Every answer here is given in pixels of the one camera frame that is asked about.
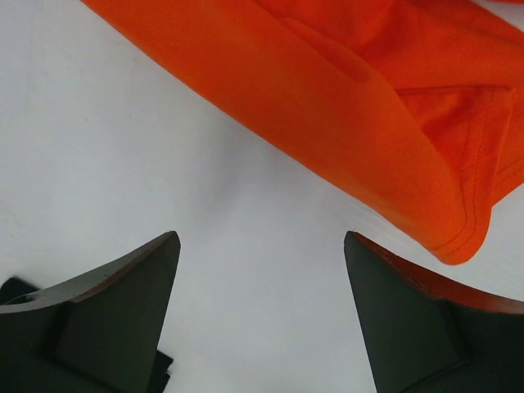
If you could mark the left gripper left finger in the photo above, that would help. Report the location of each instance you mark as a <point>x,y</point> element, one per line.
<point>96,332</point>

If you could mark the orange t shirt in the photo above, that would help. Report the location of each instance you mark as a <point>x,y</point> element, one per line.
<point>415,108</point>

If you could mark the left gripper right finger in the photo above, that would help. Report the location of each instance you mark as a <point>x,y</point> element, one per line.
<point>424,332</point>

